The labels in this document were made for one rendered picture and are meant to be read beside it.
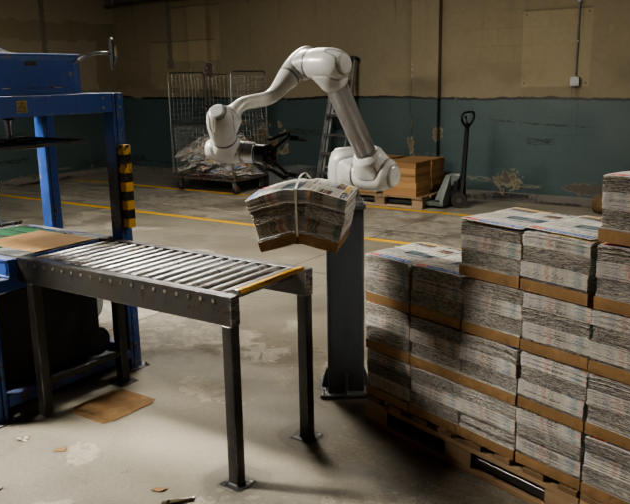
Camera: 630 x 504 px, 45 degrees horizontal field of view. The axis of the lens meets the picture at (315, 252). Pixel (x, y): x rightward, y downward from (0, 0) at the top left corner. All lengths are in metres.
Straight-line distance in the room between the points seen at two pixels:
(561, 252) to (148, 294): 1.64
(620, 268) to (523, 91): 7.48
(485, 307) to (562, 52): 7.07
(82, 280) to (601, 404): 2.20
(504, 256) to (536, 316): 0.25
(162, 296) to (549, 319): 1.52
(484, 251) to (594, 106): 6.89
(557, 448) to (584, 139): 7.13
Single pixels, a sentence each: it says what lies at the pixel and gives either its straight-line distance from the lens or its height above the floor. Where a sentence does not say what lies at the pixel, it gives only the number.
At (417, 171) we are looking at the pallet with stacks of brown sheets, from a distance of 9.56.
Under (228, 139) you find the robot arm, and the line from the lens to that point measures 3.12.
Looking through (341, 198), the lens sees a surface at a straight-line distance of 3.01.
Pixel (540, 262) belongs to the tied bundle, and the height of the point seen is 0.95.
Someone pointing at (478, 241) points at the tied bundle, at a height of 0.98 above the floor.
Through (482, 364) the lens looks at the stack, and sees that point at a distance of 3.14.
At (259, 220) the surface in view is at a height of 1.06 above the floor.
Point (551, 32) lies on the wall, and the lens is 9.97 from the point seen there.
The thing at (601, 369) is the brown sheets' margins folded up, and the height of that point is 0.63.
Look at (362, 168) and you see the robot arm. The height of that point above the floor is 1.19.
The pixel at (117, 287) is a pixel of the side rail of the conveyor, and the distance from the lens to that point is 3.40.
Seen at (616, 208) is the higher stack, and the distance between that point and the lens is 2.68.
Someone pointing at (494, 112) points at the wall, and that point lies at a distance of 10.20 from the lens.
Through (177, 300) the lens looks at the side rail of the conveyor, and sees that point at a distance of 3.15.
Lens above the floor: 1.62
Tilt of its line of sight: 13 degrees down
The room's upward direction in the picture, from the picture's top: 1 degrees counter-clockwise
